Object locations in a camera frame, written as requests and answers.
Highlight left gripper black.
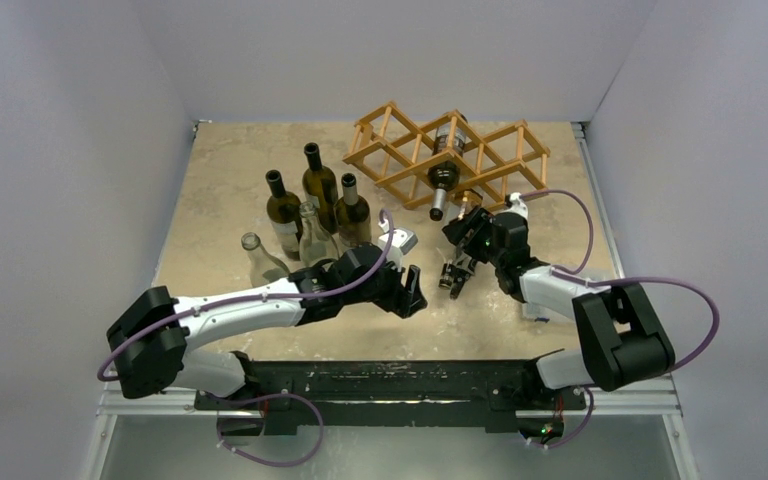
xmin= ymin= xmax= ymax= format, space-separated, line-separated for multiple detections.
xmin=342 ymin=255 xmax=425 ymax=317

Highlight dark green bottle silver neck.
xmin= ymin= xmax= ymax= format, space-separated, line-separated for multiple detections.
xmin=335 ymin=173 xmax=371 ymax=249

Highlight square clear whisky bottle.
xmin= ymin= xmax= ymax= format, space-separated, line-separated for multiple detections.
xmin=438 ymin=189 xmax=483 ymax=292

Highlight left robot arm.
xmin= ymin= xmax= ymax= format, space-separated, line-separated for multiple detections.
xmin=99 ymin=244 xmax=428 ymax=409

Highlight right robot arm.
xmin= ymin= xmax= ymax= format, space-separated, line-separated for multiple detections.
xmin=443 ymin=207 xmax=676 ymax=407

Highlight dark bottle in rack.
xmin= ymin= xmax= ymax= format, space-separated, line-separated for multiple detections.
xmin=427 ymin=123 xmax=467 ymax=221

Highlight wooden wine rack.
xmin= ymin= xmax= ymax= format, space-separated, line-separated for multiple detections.
xmin=343 ymin=101 xmax=551 ymax=211

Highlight clear glass bottle tall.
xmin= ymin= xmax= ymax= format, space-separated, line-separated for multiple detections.
xmin=299 ymin=202 xmax=339 ymax=267

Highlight dark green bottle back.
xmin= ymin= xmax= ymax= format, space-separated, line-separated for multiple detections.
xmin=302 ymin=142 xmax=338 ymax=234

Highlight clear glass bottle front-left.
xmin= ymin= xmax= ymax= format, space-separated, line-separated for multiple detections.
xmin=241 ymin=232 xmax=290 ymax=287

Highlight dark green bottle left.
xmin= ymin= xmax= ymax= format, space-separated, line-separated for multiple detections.
xmin=265 ymin=169 xmax=302 ymax=261

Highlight black grey pliers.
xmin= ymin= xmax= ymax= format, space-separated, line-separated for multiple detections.
xmin=449 ymin=262 xmax=476 ymax=300

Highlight clear plastic parts box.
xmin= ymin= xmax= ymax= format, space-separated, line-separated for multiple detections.
xmin=519 ymin=266 xmax=610 ymax=321

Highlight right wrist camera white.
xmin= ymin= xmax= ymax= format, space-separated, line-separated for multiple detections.
xmin=501 ymin=192 xmax=529 ymax=220

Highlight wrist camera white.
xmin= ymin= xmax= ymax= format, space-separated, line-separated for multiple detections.
xmin=376 ymin=227 xmax=418 ymax=264
xmin=501 ymin=192 xmax=529 ymax=220

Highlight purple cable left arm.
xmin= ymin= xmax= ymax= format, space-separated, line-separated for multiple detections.
xmin=96 ymin=209 xmax=397 ymax=384

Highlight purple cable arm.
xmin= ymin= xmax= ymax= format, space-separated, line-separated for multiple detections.
xmin=96 ymin=209 xmax=397 ymax=384
xmin=519 ymin=189 xmax=721 ymax=382

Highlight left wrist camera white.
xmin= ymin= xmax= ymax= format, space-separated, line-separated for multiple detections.
xmin=376 ymin=227 xmax=418 ymax=264

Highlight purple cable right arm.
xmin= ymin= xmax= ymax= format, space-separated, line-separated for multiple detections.
xmin=519 ymin=189 xmax=721 ymax=382

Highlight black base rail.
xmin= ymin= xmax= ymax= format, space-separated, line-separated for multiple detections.
xmin=194 ymin=360 xmax=586 ymax=438

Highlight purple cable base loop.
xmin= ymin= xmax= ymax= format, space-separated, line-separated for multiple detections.
xmin=216 ymin=392 xmax=325 ymax=468

